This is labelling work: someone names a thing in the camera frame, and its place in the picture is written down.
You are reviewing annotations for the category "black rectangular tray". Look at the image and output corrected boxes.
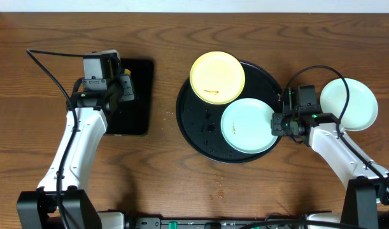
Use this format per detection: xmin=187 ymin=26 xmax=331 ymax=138
xmin=106 ymin=58 xmax=154 ymax=135

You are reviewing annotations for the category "yellow plate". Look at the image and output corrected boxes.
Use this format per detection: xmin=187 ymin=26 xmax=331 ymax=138
xmin=189 ymin=51 xmax=245 ymax=105

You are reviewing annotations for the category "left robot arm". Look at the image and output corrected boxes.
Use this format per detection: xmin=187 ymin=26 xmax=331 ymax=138
xmin=17 ymin=73 xmax=134 ymax=228

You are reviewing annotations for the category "black round tray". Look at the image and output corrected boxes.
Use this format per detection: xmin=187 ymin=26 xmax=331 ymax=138
xmin=176 ymin=61 xmax=283 ymax=163

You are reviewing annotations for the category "light blue plate front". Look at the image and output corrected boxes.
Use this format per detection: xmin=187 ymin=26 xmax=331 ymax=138
xmin=320 ymin=78 xmax=378 ymax=131

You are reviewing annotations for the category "light blue plate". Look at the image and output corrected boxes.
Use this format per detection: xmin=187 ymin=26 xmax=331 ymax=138
xmin=220 ymin=98 xmax=278 ymax=154
xmin=320 ymin=78 xmax=378 ymax=131

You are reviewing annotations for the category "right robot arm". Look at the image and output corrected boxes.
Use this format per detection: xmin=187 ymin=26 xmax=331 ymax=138
xmin=271 ymin=113 xmax=389 ymax=228

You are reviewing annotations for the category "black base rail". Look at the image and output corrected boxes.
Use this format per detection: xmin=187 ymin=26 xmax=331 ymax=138
xmin=98 ymin=209 xmax=341 ymax=229

